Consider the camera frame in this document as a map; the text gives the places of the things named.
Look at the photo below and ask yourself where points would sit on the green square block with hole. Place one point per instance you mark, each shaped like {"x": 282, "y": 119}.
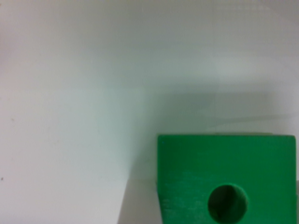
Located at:
{"x": 227, "y": 179}

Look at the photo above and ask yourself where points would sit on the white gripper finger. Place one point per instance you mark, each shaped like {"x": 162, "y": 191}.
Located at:
{"x": 140, "y": 204}

